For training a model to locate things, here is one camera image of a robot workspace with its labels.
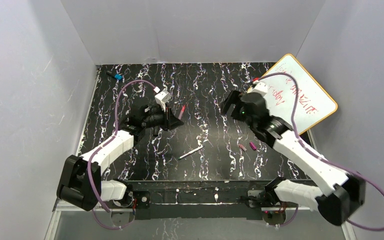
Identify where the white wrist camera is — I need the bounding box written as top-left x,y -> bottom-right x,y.
247,77 -> 268,97
153,86 -> 172,112

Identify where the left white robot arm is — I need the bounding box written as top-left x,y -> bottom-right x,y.
56,104 -> 184,211

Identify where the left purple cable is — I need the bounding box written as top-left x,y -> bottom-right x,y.
86,79 -> 160,231

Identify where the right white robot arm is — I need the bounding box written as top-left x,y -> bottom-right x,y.
220,90 -> 366,226

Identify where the yellow-framed whiteboard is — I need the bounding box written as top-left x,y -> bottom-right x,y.
263,54 -> 338,134

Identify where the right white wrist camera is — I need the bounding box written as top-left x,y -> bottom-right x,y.
247,77 -> 268,97

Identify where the blue cap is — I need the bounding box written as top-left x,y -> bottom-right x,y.
114,74 -> 123,80

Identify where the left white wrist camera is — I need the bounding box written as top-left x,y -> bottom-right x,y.
153,86 -> 172,112

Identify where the light pink pen cap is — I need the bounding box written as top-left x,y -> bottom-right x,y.
238,144 -> 247,152

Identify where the black orange-tipped marker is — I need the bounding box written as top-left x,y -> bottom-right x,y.
152,126 -> 160,137

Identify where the magenta pen cap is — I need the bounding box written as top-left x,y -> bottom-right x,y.
249,141 -> 257,151

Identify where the white pen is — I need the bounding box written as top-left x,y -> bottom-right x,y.
178,145 -> 204,160

